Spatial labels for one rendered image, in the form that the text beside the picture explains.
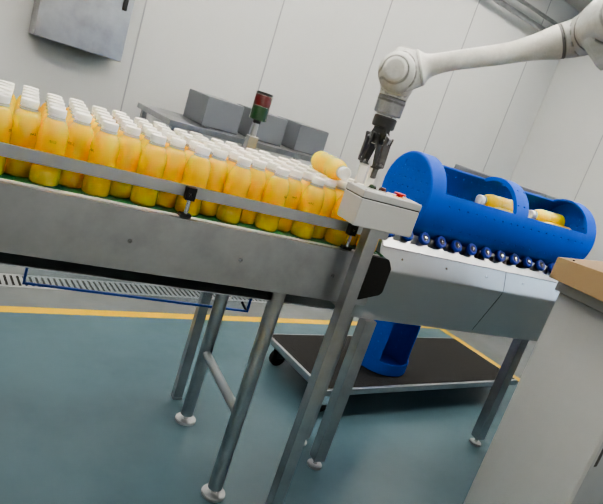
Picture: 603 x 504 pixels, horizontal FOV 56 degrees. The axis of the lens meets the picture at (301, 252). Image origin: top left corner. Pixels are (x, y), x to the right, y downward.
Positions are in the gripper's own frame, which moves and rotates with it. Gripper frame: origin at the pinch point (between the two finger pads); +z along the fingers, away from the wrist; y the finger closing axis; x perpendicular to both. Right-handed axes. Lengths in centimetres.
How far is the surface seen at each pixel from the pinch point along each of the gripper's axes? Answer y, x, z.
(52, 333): 85, 73, 110
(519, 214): -11, -61, -3
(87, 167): -17, 86, 13
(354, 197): -27.0, 18.8, 3.6
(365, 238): -27.0, 10.9, 14.1
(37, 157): -17, 96, 14
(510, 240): -10, -63, 7
